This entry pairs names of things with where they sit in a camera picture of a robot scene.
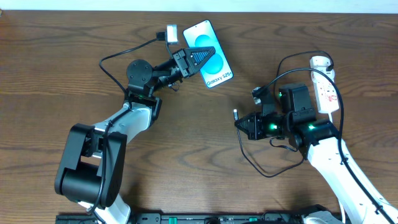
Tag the white power strip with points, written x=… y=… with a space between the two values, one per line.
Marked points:
x=325 y=93

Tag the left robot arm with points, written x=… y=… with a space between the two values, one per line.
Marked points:
x=91 y=168

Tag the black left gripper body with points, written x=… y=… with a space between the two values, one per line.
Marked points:
x=185 y=63

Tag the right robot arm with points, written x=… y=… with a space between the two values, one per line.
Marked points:
x=319 y=142

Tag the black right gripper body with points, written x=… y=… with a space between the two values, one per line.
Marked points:
x=254 y=125

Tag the white USB wall charger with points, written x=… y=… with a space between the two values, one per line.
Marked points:
x=321 y=61

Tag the blue Galaxy smartphone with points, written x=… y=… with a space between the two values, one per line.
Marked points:
x=216 y=69

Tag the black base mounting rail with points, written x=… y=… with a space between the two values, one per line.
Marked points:
x=268 y=217

